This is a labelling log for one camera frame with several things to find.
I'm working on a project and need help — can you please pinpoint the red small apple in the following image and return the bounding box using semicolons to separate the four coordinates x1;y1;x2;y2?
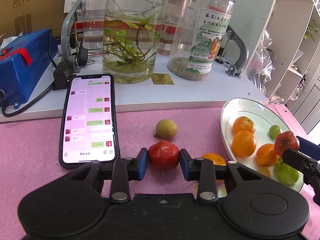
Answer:
274;131;299;157
148;140;180;171

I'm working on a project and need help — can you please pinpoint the orange tangerine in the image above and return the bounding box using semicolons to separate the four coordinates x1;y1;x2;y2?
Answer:
232;116;256;134
202;153;226;166
231;131;257;158

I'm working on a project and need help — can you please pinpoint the yellow-brown longan fruit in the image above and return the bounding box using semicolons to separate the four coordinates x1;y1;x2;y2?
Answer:
154;119;178;140

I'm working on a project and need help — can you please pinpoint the large green jujube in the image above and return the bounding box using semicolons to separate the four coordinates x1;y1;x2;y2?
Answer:
274;158;299;186

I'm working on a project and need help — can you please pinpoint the small green jujube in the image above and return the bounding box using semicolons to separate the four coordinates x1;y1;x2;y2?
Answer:
268;125;282;140

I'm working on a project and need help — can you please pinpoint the white ceramic plate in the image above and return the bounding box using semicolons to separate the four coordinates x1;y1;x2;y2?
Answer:
221;98;304;192

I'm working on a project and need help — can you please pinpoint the orange tangerine in plate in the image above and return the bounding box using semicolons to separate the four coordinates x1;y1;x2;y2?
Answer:
232;116;256;134

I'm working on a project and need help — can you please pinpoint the black smartphone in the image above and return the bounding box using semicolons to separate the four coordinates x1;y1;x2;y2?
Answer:
59;74;120;170

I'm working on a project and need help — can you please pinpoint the crumpled clear plastic bag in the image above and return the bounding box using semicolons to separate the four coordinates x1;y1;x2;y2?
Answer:
246;30;274;96

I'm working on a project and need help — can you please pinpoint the white shelf unit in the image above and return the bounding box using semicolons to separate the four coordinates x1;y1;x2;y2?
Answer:
224;0;320;133

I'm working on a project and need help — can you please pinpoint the gold square sticker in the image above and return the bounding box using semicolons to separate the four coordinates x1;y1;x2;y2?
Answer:
151;73;174;85

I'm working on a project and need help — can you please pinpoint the blue power box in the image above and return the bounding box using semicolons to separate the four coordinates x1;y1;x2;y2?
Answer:
0;29;58;109

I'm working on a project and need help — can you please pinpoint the clear plastic tea jar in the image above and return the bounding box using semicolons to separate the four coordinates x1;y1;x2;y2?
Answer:
167;0;236;81

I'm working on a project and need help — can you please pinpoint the glass vase with plant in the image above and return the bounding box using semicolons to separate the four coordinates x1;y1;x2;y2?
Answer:
103;0;165;83

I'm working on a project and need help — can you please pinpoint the cardboard box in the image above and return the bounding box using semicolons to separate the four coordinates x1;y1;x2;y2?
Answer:
1;0;66;40

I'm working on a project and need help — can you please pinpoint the grey arch bracket right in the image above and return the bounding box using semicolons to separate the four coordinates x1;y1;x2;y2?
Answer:
220;25;249;78

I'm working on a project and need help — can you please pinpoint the grey arch bracket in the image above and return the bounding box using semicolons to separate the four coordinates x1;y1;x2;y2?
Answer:
220;25;249;78
61;0;88;73

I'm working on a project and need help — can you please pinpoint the grey arch bracket left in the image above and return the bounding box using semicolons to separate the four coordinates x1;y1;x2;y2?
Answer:
61;0;88;73

